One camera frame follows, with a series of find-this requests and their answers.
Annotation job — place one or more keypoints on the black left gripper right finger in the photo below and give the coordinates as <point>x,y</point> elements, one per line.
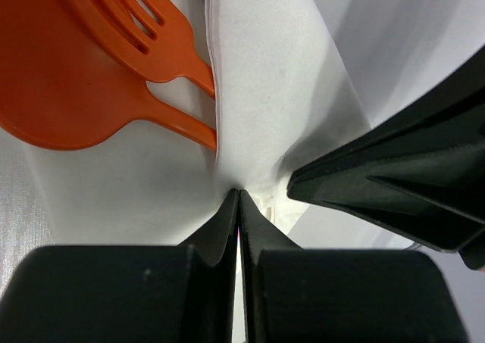
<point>294,294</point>

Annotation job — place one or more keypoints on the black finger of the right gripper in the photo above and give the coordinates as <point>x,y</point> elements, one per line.
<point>420,174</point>

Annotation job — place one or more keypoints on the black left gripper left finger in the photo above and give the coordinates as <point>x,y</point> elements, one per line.
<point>128,293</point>

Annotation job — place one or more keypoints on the white paper napkin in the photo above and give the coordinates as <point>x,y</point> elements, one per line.
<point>294,80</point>

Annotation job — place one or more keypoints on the orange plastic spoon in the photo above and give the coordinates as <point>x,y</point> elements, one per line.
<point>61,90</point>

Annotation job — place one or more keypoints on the orange plastic fork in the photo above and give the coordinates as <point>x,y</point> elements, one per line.
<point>153,38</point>

